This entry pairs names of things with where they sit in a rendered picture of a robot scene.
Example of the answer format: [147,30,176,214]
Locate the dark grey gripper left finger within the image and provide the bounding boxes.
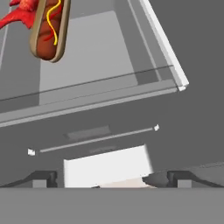
[0,170,58,189]

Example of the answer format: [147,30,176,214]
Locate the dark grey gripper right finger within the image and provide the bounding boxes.
[167,170,224,189]

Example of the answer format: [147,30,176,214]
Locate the hot dog in bun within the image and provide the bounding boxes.
[29,0,72,63]

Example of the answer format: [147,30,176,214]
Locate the grey cupboard front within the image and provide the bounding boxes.
[0,87,224,188]

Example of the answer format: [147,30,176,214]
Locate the white flat block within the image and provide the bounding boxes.
[63,143,155,189]

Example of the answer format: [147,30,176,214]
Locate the red lobster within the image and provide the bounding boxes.
[0,0,39,30]

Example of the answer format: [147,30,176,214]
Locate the grey bar handle, white ends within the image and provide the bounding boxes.
[27,123,161,157]

